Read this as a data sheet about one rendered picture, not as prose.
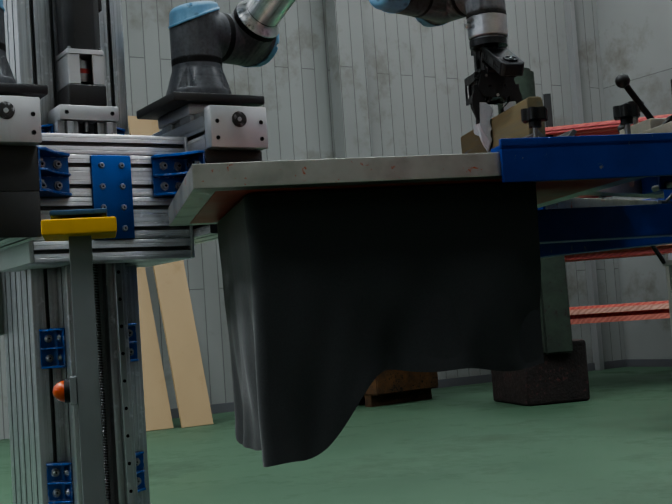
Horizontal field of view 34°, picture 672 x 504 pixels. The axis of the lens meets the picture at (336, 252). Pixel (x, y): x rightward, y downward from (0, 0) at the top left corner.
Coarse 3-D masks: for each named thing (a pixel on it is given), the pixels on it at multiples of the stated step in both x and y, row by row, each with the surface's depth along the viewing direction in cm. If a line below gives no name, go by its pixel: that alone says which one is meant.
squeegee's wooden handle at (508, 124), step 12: (516, 108) 193; (492, 120) 205; (504, 120) 199; (516, 120) 194; (468, 132) 219; (492, 132) 206; (504, 132) 200; (516, 132) 194; (528, 132) 189; (468, 144) 219; (480, 144) 212; (492, 144) 206
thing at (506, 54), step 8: (488, 48) 206; (496, 48) 206; (504, 48) 207; (488, 56) 204; (496, 56) 201; (504, 56) 200; (512, 56) 200; (488, 64) 205; (496, 64) 200; (504, 64) 198; (512, 64) 198; (520, 64) 198; (504, 72) 198; (512, 72) 198; (520, 72) 199
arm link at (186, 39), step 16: (176, 16) 251; (192, 16) 250; (208, 16) 251; (224, 16) 256; (176, 32) 251; (192, 32) 249; (208, 32) 251; (224, 32) 254; (176, 48) 251; (192, 48) 249; (208, 48) 250; (224, 48) 255
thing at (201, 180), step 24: (192, 168) 165; (216, 168) 165; (240, 168) 166; (264, 168) 167; (288, 168) 168; (312, 168) 168; (336, 168) 169; (360, 168) 170; (384, 168) 171; (408, 168) 172; (432, 168) 172; (456, 168) 173; (480, 168) 174; (192, 192) 168; (192, 216) 205
